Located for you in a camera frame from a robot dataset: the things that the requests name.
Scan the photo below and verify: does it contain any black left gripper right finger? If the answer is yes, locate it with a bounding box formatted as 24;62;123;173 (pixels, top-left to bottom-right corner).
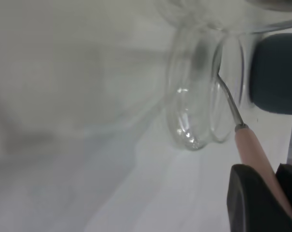
274;162;292;216

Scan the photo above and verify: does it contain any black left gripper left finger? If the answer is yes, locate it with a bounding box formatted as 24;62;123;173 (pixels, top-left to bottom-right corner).
226;163;292;232

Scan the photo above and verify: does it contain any pink-handled metal spoon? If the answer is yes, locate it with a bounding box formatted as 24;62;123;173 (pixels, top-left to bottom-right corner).
217;72;292;225

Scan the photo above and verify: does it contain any dark blue-grey ceramic mug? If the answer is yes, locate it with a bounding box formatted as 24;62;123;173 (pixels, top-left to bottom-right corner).
248;32;292;116

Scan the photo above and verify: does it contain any clear round glass saucer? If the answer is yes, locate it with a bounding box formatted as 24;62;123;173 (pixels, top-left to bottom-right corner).
165;26;247;152

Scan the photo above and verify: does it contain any clear double-wall glass cup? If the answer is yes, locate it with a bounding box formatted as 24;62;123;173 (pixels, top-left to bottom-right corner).
155;0;292;36

